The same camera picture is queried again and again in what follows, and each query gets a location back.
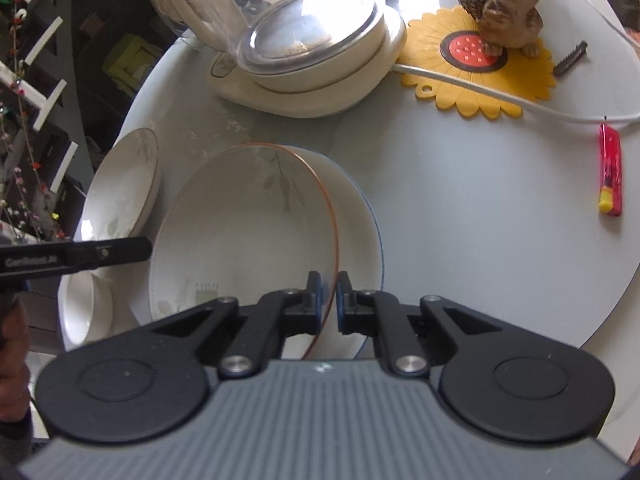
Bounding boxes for stacked green plastic stools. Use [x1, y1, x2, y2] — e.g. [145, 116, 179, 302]
[102, 34, 163, 98]

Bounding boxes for white power cable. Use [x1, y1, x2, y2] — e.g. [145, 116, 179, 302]
[394, 0, 640, 124]

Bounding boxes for cream kettle base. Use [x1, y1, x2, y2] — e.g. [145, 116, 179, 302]
[206, 8, 407, 118]

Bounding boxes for glass electric kettle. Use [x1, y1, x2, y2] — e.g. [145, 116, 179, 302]
[152, 0, 385, 76]

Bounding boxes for yellow sunflower silicone mat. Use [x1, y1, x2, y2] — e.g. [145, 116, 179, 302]
[398, 6, 555, 120]

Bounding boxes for person's left hand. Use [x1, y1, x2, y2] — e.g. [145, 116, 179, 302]
[1, 300, 30, 424]

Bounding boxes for white plastic bowl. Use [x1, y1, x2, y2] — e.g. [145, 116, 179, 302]
[58, 271, 113, 350]

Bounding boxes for round grey lazy susan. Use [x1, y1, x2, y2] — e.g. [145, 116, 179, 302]
[89, 0, 640, 356]

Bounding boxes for black shelf with white slats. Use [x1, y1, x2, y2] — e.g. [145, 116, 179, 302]
[1, 0, 94, 245]

